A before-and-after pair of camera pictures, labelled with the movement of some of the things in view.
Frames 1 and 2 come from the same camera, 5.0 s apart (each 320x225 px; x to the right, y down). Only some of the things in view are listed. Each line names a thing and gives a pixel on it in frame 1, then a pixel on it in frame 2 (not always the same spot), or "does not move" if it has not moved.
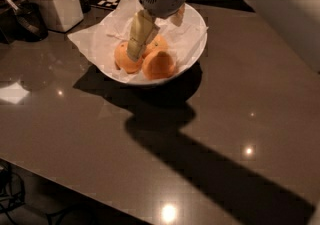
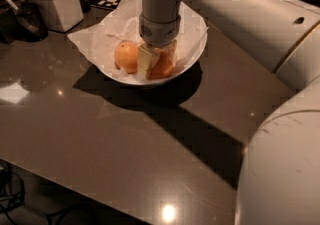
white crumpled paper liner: (101, 37) does not move
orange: (124, 61) does not move
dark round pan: (23, 22) does not move
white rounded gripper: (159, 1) to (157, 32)
